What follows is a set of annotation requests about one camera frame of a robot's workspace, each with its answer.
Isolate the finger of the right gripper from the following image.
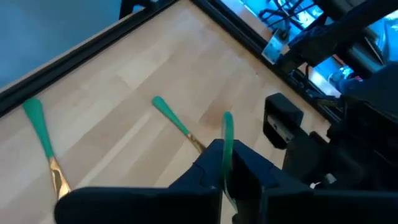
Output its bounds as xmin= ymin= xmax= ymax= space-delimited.
xmin=263 ymin=92 xmax=304 ymax=150
xmin=281 ymin=131 xmax=331 ymax=187

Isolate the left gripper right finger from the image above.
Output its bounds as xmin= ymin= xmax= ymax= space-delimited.
xmin=232 ymin=139 xmax=398 ymax=224

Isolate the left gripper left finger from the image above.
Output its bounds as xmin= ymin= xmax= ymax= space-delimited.
xmin=54 ymin=139 xmax=225 ymax=224

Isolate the green handled gold fork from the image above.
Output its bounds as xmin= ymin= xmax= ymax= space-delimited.
xmin=221 ymin=111 xmax=239 ymax=215

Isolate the green handled gold knife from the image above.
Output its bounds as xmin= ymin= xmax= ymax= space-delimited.
xmin=22 ymin=97 xmax=72 ymax=200
xmin=151 ymin=95 xmax=207 ymax=155

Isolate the silver frame bracket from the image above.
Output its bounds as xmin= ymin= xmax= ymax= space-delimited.
xmin=262 ymin=29 xmax=290 ymax=65

